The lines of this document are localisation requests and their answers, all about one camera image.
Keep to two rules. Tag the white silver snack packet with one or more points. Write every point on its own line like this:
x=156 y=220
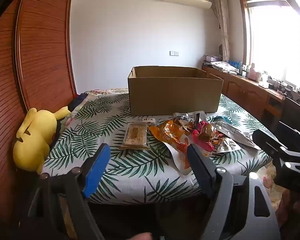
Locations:
x=235 y=132

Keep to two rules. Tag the pink snack packet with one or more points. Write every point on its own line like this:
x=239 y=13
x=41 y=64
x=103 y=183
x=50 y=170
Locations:
x=202 y=140

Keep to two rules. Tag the clear brown cake packet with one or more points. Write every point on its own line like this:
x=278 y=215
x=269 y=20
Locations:
x=135 y=136

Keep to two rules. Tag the white container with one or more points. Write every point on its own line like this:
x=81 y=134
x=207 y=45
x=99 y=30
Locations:
x=264 y=78

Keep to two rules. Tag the patterned beige curtain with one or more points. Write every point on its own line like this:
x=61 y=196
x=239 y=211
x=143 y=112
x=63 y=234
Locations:
x=222 y=17

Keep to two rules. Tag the pink bottle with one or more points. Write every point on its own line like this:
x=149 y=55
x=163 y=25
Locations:
x=251 y=73

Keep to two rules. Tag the stack of printed papers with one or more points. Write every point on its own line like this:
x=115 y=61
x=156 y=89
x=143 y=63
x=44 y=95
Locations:
x=222 y=66

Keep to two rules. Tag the blue snack packet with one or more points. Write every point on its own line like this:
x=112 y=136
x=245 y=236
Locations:
x=218 y=118

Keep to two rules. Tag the black desk device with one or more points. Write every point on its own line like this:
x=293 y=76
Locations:
x=288 y=90
x=276 y=83

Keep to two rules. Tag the round table mirror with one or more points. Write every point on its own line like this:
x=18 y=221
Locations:
x=221 y=49

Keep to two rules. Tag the brown cardboard box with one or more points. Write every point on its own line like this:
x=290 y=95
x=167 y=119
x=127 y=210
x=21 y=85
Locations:
x=175 y=97

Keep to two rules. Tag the white red label snack packet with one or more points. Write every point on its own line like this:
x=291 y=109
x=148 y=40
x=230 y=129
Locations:
x=187 y=117

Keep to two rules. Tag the dark blue cloth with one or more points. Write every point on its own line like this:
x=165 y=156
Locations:
x=77 y=102

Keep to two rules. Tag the small white snack packet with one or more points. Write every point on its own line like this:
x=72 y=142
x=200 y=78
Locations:
x=150 y=121

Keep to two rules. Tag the blue box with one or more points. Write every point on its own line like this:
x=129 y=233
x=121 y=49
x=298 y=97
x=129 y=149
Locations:
x=233 y=63

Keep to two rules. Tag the floral blanket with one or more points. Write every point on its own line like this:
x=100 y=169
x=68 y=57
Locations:
x=107 y=91

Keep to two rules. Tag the wooden slatted wardrobe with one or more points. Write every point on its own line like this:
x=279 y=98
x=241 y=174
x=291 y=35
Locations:
x=40 y=55

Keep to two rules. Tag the wooden framed window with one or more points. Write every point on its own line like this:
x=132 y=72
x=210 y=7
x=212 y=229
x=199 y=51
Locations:
x=272 y=37

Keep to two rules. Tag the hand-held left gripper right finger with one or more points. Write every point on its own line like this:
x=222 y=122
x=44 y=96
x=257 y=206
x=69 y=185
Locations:
x=201 y=172

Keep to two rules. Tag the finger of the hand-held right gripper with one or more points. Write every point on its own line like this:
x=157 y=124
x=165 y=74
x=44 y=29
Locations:
x=295 y=137
x=270 y=145

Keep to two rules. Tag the green leaf print cloth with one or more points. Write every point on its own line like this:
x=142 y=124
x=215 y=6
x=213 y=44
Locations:
x=140 y=170

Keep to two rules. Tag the pink box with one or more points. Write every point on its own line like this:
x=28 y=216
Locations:
x=212 y=58

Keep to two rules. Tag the yellow plush toy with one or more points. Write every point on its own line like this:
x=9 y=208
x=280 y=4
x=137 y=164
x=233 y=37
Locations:
x=37 y=135

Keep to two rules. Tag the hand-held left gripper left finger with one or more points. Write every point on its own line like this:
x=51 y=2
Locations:
x=97 y=170

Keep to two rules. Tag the large orange snack packet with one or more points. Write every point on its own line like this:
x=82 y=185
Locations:
x=168 y=135

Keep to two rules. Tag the white wall switch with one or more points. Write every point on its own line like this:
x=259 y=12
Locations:
x=174 y=53

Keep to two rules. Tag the wooden sideboard cabinet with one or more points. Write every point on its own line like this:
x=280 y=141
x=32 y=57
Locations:
x=242 y=90

